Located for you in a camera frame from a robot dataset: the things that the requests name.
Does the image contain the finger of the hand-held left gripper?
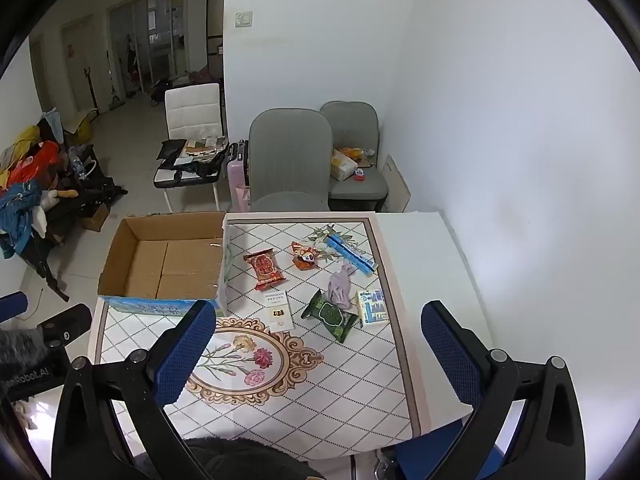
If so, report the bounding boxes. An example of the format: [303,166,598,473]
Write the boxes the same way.
[36,304,93,347]
[0,291,29,322]

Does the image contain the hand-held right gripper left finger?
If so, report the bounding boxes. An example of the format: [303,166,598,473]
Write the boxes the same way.
[51,300,217,480]

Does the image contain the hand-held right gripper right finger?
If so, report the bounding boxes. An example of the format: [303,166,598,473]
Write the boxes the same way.
[421,301,587,480]

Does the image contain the blue white tissue pack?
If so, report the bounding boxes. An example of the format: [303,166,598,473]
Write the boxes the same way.
[356,288,390,327]

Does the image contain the small white box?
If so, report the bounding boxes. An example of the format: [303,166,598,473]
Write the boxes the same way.
[261,290,295,332]

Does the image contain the red snack packet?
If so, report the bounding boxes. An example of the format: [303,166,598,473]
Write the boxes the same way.
[243,249,286,292]

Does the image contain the green snack packet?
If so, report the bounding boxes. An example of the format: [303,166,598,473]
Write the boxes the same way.
[300,289,359,343]

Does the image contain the purple cloth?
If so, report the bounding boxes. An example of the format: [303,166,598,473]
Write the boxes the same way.
[327,262,358,311]

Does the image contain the long blue tissue pack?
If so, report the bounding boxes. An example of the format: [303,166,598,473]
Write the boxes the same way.
[325,232,379,277]

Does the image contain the orange snack packet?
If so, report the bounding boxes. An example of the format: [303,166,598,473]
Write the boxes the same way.
[291,241,321,271]

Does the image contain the person's left forearm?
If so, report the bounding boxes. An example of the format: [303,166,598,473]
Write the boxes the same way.
[0,326,48,386]

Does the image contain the pile of clothes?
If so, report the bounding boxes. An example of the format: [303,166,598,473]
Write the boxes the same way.
[15,145,128,302]

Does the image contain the blue cloth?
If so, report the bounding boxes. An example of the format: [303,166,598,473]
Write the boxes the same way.
[0,182,48,259]

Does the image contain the blue chair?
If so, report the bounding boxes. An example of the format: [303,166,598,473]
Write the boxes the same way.
[375,417,503,480]

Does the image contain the small cardboard box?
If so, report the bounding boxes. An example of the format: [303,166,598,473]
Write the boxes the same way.
[80,203,111,232]

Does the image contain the white plush toy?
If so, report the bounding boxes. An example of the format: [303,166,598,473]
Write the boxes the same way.
[32,187,81,238]

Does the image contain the person's dark fluffy clothing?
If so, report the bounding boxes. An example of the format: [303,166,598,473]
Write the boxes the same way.
[182,436,326,480]

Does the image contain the floral printed tablecloth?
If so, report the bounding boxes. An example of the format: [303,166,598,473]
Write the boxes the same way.
[92,212,493,461]

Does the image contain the red plastic bag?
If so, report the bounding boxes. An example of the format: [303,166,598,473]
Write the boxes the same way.
[7,141,61,186]

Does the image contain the yellow cloth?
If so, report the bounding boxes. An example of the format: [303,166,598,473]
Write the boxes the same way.
[0,125,41,188]

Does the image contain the white board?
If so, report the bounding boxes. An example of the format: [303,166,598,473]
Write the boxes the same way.
[382,154,412,213]

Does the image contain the black bag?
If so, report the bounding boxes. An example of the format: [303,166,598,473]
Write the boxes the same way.
[157,139,228,182]

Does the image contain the pink suitcase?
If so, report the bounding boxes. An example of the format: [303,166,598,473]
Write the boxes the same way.
[226,139,251,212]

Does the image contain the stack of papers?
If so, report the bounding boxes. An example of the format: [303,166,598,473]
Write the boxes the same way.
[182,135,229,161]

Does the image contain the yellow white tissue pack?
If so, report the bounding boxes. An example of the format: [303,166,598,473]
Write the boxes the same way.
[330,148,359,181]

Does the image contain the grey chair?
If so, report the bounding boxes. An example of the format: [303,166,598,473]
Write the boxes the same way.
[320,101,389,211]
[248,108,333,212]

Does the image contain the white padded chair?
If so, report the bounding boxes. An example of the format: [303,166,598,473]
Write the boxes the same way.
[153,83,228,213]

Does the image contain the wooden door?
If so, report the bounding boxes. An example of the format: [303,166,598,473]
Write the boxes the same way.
[60,15,101,116]

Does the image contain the glass sliding door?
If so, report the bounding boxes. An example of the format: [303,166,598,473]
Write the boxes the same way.
[107,0,188,103]

